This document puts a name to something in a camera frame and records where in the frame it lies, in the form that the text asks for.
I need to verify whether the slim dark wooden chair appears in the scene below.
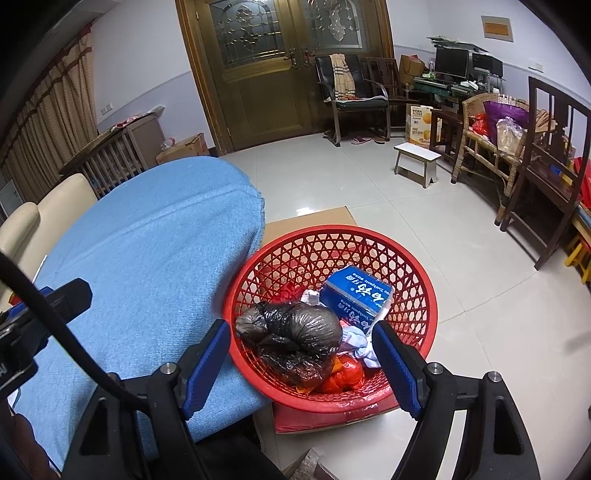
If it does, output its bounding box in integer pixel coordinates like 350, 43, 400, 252
366, 56, 419, 107

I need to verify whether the orange wall plaque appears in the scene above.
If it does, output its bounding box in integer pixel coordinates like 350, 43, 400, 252
481, 15, 515, 43

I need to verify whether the orange red plastic bag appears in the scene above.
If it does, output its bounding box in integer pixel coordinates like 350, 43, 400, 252
318, 354, 365, 394

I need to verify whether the rattan chair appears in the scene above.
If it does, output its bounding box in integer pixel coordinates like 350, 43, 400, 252
451, 92, 536, 224

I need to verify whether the orange print carton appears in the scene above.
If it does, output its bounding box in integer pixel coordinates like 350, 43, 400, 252
405, 104, 441, 144

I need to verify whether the brown curtain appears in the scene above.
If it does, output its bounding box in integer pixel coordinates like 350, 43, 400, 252
0, 25, 100, 206

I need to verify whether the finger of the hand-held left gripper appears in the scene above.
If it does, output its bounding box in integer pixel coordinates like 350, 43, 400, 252
25, 278, 93, 326

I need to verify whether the blue tablecloth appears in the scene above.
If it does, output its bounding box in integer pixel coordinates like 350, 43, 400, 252
14, 156, 271, 472

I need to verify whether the wooden double door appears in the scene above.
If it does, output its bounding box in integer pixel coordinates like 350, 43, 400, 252
174, 0, 395, 155

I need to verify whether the red-sided cardboard box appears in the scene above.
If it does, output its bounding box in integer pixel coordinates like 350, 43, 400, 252
253, 206, 402, 435

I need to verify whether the purple cushion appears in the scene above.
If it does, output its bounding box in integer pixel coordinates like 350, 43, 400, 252
483, 100, 529, 146

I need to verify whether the brown cardboard box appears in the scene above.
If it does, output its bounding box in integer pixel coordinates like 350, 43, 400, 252
156, 133, 208, 166

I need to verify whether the beige sofa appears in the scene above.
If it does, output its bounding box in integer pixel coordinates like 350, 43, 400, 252
0, 173, 99, 305

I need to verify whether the plaid scarf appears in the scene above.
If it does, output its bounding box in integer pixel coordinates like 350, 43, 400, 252
329, 53, 356, 100

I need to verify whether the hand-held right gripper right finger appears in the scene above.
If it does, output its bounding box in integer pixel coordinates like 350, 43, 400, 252
370, 320, 541, 480

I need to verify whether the large dark wooden chair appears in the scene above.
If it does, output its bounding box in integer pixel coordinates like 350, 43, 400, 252
500, 76, 589, 271

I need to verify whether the glass computer desk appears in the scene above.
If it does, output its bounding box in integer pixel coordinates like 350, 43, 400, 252
413, 74, 504, 109

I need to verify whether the red plastic basket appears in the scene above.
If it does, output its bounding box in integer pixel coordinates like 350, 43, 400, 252
223, 224, 438, 415

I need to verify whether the white step stool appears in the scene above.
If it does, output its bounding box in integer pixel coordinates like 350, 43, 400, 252
393, 142, 441, 189

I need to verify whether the black plastic bag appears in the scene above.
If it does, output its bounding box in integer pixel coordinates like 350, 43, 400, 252
235, 300, 343, 386

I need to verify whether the red paper bag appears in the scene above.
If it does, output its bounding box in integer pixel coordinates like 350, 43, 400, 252
573, 157, 591, 208

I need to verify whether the wooden crib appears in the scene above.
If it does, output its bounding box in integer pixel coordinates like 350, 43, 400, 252
59, 129, 144, 199

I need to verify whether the black cable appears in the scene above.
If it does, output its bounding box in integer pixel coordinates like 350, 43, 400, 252
0, 251, 148, 411

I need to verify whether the dark wooden side table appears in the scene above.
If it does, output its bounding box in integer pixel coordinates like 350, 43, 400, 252
429, 108, 465, 162

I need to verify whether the blue white toothpaste box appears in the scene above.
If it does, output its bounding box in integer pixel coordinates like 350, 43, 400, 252
320, 265, 394, 334

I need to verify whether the black metal chair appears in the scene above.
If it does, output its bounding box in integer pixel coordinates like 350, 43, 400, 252
315, 53, 393, 147

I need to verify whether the clear plastic bag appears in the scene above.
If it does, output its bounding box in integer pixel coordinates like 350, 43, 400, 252
495, 116, 527, 153

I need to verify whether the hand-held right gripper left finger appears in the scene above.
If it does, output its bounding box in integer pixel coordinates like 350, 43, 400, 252
62, 318, 232, 480

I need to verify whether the brown paper bag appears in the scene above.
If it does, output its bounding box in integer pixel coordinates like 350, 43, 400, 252
399, 54, 426, 84

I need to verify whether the whiteboard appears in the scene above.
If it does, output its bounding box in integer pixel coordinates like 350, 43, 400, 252
0, 179, 24, 215

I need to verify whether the small black monitor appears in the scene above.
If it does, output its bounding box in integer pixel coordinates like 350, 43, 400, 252
471, 52, 504, 77

